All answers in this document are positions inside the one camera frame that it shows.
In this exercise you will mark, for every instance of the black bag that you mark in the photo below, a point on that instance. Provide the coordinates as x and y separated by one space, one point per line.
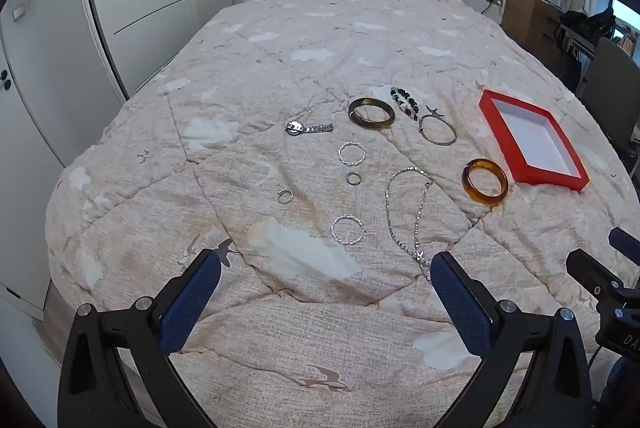
590 21

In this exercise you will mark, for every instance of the red jewelry box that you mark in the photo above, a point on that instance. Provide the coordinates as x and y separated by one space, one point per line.
545 175

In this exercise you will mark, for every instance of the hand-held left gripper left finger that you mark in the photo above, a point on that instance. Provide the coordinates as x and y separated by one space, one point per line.
192 303

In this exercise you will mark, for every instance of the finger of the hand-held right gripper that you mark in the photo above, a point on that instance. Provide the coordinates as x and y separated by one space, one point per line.
627 243
592 273

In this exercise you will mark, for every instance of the beige bird print blanket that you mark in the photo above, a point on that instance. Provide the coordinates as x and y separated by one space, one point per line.
280 58

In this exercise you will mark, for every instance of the thin silver bangle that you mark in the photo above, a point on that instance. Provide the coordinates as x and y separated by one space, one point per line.
425 133

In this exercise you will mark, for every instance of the silver wristwatch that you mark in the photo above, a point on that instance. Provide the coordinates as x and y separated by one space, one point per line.
306 128

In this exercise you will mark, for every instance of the twisted silver hoop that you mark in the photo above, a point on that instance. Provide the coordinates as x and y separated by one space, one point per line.
334 230
341 154

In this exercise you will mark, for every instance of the amber bangle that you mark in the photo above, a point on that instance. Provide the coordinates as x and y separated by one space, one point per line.
470 188

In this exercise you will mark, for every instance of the dark brown bangle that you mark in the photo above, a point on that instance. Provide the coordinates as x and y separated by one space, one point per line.
357 121

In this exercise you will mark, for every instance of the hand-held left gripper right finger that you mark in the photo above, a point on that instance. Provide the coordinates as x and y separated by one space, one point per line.
460 303

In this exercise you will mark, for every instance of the grey chair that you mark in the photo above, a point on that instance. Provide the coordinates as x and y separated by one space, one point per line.
607 78

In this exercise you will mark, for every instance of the wooden dresser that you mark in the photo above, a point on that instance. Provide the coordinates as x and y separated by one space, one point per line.
530 21

